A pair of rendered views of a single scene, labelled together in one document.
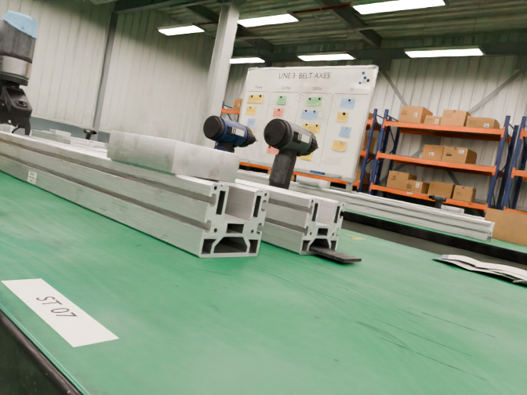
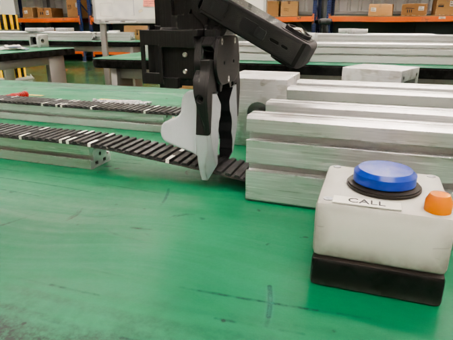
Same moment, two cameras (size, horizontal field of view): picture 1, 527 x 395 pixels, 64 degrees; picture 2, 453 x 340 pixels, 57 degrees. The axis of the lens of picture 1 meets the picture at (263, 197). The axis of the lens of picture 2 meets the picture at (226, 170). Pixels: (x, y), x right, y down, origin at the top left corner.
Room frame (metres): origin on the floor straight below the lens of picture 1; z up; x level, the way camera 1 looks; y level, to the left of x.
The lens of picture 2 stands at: (0.65, 0.82, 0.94)
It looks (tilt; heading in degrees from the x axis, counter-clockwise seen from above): 19 degrees down; 338
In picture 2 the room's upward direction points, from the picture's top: straight up
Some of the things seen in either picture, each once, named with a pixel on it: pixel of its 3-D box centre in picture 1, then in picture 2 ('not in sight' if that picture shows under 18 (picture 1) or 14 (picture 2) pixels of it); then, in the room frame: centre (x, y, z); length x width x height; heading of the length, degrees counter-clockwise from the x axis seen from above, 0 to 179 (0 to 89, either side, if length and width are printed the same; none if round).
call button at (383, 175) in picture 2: not in sight; (383, 181); (0.86, 0.62, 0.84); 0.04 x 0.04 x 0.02
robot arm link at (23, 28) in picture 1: (17, 38); not in sight; (1.08, 0.68, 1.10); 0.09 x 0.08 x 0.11; 83
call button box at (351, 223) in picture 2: not in sight; (377, 219); (0.86, 0.62, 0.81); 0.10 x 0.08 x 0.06; 139
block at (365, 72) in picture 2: not in sight; (375, 95); (1.23, 0.31, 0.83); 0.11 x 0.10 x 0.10; 118
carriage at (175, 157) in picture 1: (169, 165); not in sight; (0.60, 0.14, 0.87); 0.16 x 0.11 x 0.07; 49
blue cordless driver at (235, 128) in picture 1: (230, 164); not in sight; (1.10, 0.10, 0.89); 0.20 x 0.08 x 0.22; 147
